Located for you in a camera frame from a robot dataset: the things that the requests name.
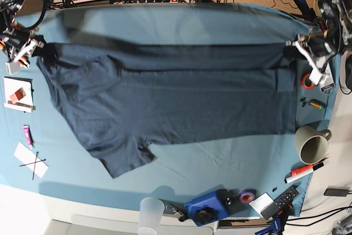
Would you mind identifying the dark blue T-shirt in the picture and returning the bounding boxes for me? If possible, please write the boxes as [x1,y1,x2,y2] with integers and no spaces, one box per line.
[37,43,296,178]

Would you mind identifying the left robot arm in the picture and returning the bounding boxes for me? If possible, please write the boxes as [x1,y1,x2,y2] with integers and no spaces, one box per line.
[284,0,351,76]

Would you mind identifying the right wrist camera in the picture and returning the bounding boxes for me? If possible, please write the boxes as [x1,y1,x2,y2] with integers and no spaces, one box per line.
[5,62,20,75]

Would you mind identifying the blue black spring clamp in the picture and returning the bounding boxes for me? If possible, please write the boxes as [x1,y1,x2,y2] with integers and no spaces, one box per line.
[255,204,293,235]

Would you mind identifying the translucent plastic cup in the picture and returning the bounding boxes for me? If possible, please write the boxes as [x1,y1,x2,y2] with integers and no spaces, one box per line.
[137,198,165,234]

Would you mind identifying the metal carabiner keyring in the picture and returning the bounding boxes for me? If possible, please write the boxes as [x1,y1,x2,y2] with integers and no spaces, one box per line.
[166,204,189,222]

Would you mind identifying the orange utility knife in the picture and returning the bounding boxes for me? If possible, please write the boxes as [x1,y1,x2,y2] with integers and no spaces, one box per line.
[1,41,30,69]

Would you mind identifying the red white marker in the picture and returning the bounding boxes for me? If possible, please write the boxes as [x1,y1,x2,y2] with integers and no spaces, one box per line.
[284,162,324,183]

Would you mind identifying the light blue table cloth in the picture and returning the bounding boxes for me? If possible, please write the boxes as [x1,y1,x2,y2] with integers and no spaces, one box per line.
[1,4,337,210]

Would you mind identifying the white paper card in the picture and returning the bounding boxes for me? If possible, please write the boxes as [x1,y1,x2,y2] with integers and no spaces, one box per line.
[14,142,48,178]

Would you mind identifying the black power adapter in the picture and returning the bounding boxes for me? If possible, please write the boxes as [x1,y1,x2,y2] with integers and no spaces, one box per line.
[323,188,351,197]

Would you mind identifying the red tape roll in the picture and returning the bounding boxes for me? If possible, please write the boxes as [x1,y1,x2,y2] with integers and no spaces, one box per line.
[300,73,316,90]

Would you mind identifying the white notepad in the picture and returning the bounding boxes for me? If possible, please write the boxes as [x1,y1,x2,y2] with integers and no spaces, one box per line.
[3,77,34,113]

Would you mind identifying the blue bar clamp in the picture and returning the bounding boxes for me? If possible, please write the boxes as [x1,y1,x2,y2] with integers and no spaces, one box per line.
[293,0,317,22]

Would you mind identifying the small black clip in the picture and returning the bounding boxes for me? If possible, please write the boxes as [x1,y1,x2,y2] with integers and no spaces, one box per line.
[300,97,307,107]

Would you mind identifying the white sticky note pad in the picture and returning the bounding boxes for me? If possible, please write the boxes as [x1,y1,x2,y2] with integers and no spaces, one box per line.
[249,193,273,215]

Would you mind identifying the black remote control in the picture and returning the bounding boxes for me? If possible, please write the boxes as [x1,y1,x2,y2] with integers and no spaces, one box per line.
[261,185,299,220]

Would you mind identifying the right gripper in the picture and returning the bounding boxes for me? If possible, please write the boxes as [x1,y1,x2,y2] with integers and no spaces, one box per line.
[1,30,58,63]

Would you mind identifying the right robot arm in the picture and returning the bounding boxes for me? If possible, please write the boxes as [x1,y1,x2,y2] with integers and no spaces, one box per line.
[1,0,49,68]

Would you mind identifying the orange green battery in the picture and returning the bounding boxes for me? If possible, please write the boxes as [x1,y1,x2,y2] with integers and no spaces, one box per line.
[309,100,326,110]

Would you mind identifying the black hairpin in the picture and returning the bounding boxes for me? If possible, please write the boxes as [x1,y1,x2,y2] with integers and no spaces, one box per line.
[32,151,39,180]
[19,159,46,167]

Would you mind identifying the blue plastic fixture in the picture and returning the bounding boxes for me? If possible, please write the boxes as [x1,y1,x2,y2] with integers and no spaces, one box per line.
[184,189,230,226]

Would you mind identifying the beige ceramic mug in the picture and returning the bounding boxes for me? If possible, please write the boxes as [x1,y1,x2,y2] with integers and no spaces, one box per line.
[294,126,332,165]

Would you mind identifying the pink glue tube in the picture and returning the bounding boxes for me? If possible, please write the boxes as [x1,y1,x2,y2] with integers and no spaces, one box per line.
[23,125,34,150]

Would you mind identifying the red wooden block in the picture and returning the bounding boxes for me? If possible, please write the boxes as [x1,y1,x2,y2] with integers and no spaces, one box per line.
[10,88,26,104]

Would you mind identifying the purple tape roll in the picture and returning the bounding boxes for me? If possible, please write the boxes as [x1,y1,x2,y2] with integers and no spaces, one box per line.
[239,188,256,204]

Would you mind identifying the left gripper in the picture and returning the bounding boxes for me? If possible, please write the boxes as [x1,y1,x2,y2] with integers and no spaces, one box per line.
[283,32,340,74]

